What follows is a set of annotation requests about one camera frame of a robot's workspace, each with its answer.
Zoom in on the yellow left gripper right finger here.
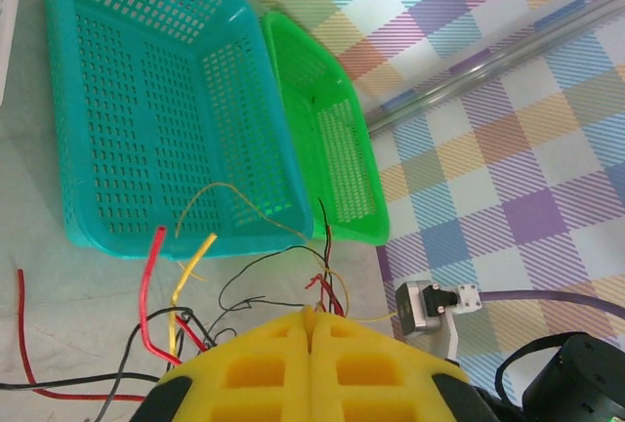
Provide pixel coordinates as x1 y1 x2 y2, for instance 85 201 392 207
311 307 499 422

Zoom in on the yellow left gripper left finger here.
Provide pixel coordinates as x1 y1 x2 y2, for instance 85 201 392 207
129 305 313 422

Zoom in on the thin red cable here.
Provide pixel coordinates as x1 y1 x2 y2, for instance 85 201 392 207
305 226 349 318

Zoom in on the thin black cable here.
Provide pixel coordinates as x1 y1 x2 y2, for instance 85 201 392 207
316 196 338 276
218 244 334 326

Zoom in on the thick red cable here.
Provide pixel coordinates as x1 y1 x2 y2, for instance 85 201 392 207
139 225 185 367

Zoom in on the long red cable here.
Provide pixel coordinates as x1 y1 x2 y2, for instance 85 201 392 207
16 268 147 403

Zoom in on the green plastic basket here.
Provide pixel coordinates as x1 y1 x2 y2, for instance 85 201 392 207
261 10 392 247

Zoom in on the teal plastic basket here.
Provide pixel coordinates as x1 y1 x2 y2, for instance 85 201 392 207
44 0 314 263

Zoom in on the white plastic basket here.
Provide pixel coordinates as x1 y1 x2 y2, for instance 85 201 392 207
0 0 24 106

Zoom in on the black robot wire loop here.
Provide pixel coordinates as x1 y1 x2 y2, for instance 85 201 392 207
495 332 563 406

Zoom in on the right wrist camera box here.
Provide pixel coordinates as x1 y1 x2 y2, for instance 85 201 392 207
394 279 482 362

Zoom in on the aluminium frame post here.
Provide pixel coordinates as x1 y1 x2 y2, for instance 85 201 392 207
365 0 625 135

